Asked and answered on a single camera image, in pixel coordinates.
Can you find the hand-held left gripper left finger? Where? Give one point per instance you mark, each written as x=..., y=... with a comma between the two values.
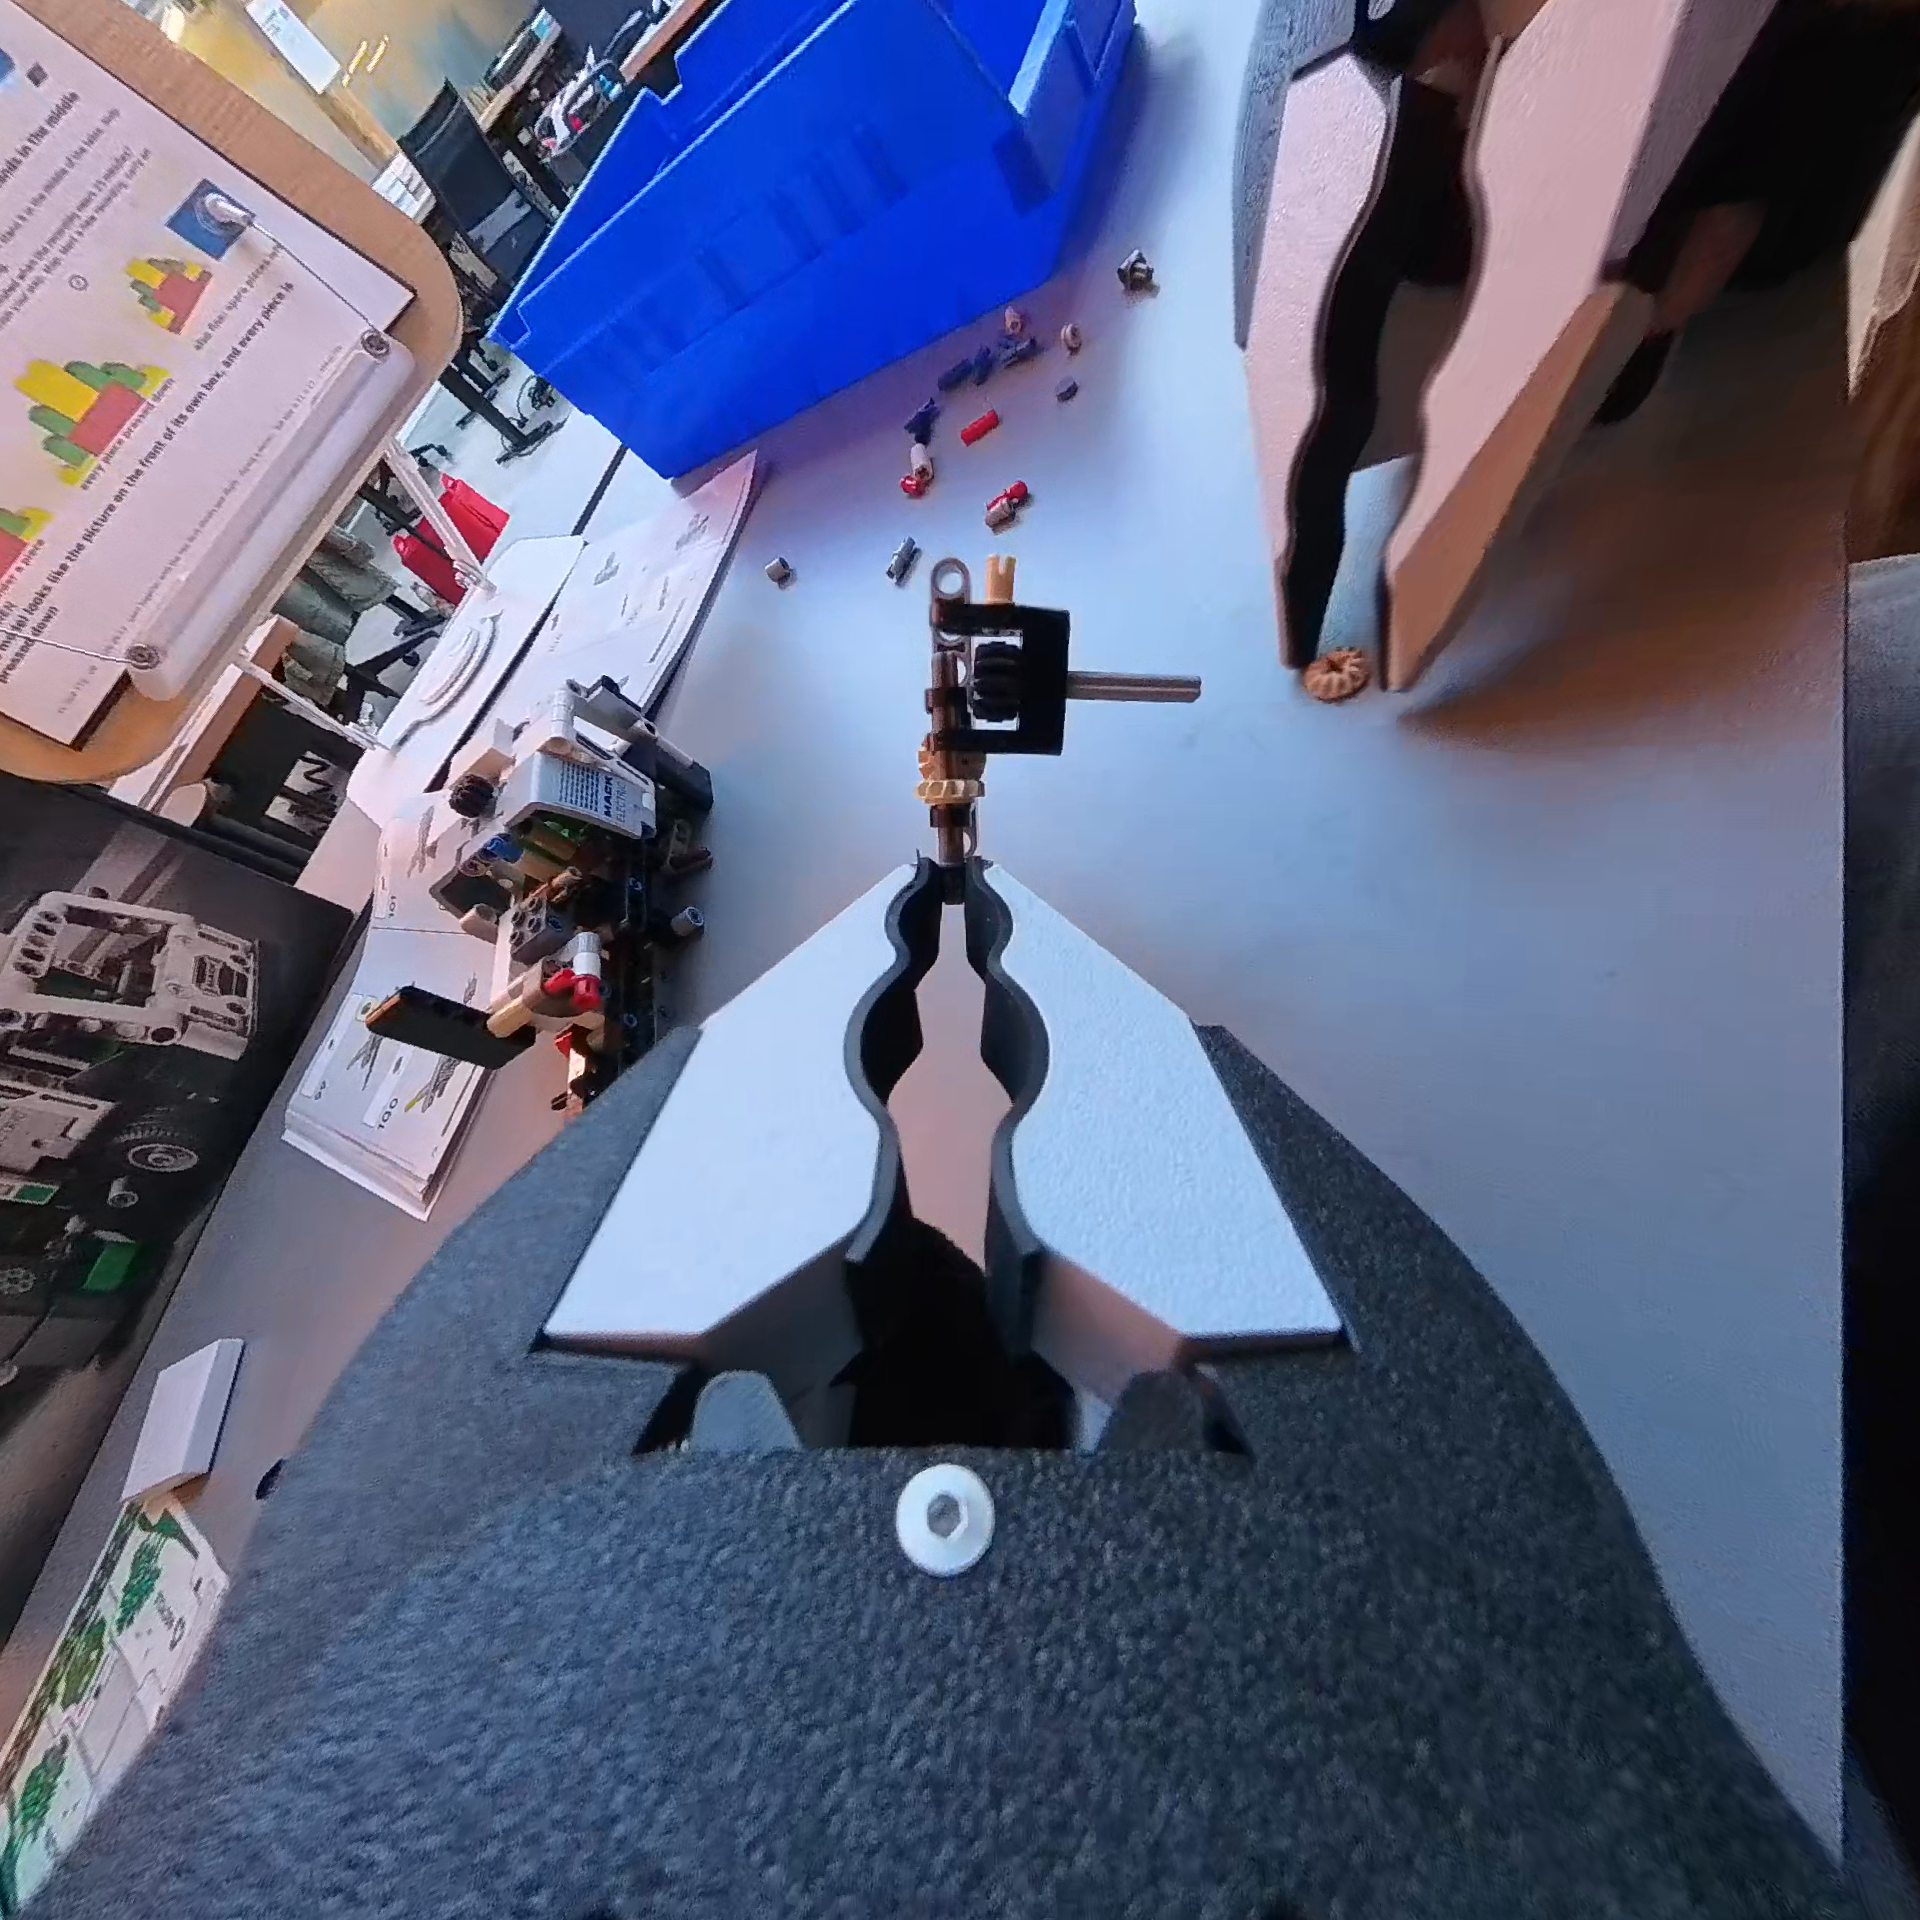
x=723, y=1174

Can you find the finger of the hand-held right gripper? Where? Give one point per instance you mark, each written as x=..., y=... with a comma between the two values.
x=1590, y=195
x=1309, y=226

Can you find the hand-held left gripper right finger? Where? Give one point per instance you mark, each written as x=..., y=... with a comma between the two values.
x=1173, y=1186

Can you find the tan lego gear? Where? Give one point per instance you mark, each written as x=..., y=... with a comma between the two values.
x=1336, y=675

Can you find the lego gear axle assembly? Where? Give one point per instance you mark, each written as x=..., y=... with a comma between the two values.
x=1040, y=675

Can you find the scattered small lego pieces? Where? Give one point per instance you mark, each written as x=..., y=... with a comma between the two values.
x=979, y=427

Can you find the lego truck model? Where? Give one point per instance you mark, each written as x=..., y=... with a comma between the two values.
x=577, y=791

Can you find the lego set box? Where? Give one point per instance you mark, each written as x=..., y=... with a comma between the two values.
x=135, y=1128

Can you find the blue plastic bin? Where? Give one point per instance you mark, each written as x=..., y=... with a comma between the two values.
x=841, y=226

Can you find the open instruction booklet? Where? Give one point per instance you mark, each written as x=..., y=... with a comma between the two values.
x=660, y=598

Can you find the white paper pad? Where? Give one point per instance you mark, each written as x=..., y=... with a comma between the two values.
x=188, y=1416

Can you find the grey green cloth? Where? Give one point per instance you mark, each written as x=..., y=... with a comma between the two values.
x=339, y=592

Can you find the red bag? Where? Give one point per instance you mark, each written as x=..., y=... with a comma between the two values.
x=457, y=522

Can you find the person's dark trousers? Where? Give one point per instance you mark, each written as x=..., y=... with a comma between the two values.
x=1885, y=1051

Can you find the green sticker sheet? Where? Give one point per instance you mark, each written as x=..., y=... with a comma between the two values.
x=108, y=1680

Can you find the black office chair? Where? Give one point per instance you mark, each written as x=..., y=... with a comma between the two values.
x=472, y=176

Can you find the instruction sign board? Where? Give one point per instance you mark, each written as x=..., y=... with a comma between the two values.
x=180, y=375

